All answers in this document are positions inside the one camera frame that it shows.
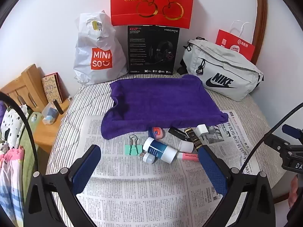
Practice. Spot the blue lip balm jar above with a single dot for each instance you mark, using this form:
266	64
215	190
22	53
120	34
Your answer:
157	132

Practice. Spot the red book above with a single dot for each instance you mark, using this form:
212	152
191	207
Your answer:
61	82

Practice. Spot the small white usb light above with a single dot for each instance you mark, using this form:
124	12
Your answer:
149	158

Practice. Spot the wooden nightstand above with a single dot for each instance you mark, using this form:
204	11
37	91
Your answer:
47	134

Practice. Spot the green cloth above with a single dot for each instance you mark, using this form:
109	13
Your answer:
27	151

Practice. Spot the purple towel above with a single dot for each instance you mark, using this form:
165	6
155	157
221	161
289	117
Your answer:
161	99

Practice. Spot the grey waist bag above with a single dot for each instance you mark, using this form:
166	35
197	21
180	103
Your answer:
227	63

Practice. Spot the black tube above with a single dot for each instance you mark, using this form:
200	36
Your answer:
176	132

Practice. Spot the patterned notebook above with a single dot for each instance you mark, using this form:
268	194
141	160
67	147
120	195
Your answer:
52	88

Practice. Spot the red cherry gift bag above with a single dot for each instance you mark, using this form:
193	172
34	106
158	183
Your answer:
123	11

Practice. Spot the green binder clip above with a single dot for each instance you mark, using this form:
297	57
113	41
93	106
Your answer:
132	150

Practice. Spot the pink highlighter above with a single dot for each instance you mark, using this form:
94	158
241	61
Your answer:
187	156

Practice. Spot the brown wooden headboard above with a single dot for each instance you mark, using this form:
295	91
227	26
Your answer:
260	16

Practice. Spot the clear plastic box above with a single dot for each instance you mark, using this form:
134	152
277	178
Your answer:
50	115

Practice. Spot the white blue bottle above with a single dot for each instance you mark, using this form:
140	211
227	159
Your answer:
156	147

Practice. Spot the black headset box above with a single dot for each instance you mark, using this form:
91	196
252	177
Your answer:
142	52

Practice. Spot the brown gold tube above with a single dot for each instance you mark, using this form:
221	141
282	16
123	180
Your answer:
193	139

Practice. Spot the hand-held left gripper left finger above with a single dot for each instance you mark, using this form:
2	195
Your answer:
86	170

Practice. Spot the black stick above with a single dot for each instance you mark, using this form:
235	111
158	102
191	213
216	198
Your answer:
58	107

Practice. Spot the person's right hand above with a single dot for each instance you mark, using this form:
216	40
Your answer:
293	191

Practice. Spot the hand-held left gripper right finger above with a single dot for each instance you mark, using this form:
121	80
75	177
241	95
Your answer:
211	170

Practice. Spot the white plastic shopping bag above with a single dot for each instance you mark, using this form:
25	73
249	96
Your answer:
85	59

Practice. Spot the red paper bag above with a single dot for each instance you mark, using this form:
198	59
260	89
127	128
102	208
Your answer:
227	40

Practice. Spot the wooden slatted frame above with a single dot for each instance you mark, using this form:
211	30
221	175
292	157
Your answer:
26	82

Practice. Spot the newspaper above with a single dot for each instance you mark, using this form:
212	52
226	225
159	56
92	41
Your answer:
132	189

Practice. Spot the white charger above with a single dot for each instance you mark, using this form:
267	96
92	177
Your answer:
202	129

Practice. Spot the pink striped cloth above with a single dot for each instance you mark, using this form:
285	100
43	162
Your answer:
11	167

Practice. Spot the small white cup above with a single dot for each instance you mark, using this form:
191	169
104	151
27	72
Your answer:
185	146

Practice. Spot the white floral cloth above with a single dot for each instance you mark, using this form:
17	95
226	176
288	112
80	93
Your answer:
11	123

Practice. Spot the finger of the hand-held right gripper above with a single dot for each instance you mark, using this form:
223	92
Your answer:
290	130
279	141

